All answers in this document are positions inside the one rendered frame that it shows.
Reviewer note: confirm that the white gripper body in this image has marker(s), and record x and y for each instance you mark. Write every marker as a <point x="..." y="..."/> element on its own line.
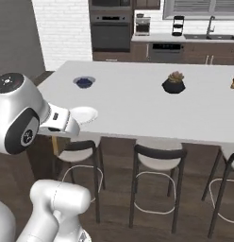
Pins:
<point x="71" y="127"/>

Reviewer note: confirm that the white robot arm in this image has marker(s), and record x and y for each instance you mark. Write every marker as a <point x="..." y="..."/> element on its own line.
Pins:
<point x="18" y="123"/>

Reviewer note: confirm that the white plate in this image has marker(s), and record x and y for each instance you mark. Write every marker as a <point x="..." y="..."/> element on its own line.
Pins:
<point x="86" y="115"/>

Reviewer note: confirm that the brown dining counter base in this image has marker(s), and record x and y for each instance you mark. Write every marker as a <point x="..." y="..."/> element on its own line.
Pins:
<point x="40" y="157"/>

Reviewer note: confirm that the black stool with white seat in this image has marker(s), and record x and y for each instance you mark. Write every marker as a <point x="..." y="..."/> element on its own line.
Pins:
<point x="75" y="152"/>
<point x="230" y="157"/>
<point x="159" y="157"/>

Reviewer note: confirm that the blue bowl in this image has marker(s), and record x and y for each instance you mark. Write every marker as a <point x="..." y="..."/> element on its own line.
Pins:
<point x="84" y="82"/>

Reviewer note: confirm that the succulent in black pot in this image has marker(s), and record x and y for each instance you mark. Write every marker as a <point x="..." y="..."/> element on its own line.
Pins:
<point x="174" y="84"/>

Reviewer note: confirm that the dark dishwasher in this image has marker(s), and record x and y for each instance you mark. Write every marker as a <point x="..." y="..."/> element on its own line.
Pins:
<point x="166" y="52"/>

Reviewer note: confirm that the silver coffee machine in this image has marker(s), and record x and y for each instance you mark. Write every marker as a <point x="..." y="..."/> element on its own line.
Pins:
<point x="142" y="26"/>

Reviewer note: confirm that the brown cupboard run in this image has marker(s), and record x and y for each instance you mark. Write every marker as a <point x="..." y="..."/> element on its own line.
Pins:
<point x="200" y="52"/>

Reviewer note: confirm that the dark sink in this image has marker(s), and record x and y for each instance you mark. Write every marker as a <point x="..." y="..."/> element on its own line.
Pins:
<point x="216" y="37"/>

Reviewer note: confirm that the silver sink tap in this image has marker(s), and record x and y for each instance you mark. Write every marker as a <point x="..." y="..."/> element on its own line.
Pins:
<point x="210" y="25"/>

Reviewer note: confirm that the window with grey blinds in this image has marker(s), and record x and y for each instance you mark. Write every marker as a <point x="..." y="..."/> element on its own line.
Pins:
<point x="200" y="8"/>

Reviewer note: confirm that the dark wall oven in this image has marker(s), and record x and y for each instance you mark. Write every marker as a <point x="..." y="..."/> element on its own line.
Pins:
<point x="111" y="31"/>

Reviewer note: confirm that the brown wall cupboard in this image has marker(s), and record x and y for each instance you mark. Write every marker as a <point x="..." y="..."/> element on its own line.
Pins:
<point x="147" y="3"/>

